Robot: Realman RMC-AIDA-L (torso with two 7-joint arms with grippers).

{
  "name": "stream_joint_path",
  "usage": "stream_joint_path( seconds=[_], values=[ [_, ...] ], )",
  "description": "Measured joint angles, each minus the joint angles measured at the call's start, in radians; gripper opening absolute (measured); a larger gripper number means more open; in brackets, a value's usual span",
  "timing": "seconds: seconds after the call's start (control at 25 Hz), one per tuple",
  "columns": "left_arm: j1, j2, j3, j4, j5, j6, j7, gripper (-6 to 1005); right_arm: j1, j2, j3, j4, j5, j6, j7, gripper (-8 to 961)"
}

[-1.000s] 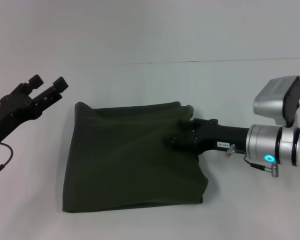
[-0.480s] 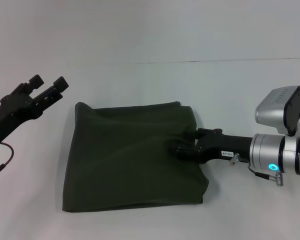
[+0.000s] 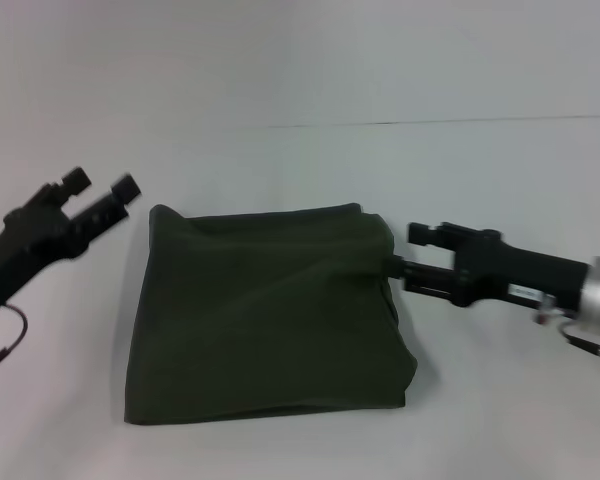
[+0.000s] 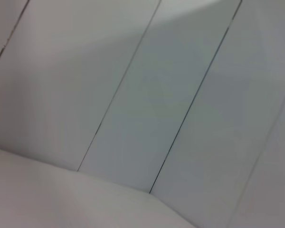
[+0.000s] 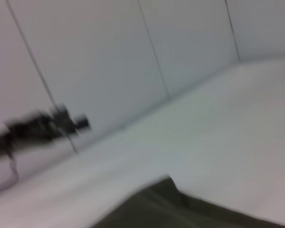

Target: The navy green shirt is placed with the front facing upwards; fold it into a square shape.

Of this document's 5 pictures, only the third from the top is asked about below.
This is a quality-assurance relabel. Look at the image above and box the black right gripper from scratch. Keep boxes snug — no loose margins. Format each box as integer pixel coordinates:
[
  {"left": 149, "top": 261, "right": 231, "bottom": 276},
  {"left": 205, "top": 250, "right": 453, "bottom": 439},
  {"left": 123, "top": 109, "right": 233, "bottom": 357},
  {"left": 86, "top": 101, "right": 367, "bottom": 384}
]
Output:
[{"left": 389, "top": 222, "right": 591, "bottom": 309}]

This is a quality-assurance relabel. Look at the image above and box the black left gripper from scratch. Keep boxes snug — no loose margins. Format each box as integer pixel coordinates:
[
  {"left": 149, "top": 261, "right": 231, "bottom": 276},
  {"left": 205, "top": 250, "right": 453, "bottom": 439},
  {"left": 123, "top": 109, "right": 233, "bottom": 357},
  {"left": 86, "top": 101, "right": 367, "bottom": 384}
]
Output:
[{"left": 0, "top": 166, "right": 145, "bottom": 322}]

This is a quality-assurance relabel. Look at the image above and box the dark green FREE t-shirt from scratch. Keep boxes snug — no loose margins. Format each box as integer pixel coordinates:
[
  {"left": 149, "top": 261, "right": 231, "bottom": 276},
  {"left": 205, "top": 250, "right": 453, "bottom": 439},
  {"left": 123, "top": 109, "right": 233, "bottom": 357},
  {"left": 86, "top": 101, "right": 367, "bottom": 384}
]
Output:
[{"left": 123, "top": 202, "right": 421, "bottom": 426}]

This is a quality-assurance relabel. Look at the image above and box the silver right cable connector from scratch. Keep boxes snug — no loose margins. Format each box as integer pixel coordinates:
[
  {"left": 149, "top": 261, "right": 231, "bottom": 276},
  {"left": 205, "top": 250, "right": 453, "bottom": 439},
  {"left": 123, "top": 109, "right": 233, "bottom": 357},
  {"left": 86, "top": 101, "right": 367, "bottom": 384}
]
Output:
[{"left": 532, "top": 294, "right": 557, "bottom": 326}]

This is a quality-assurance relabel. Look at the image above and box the thin cable with silver plug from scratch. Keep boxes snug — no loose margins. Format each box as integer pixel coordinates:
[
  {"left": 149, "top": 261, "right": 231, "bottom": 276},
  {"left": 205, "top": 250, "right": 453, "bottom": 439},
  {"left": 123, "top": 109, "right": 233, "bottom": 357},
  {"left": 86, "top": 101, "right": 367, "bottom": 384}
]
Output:
[
  {"left": 0, "top": 304, "right": 29, "bottom": 379},
  {"left": 554, "top": 319, "right": 600, "bottom": 374}
]

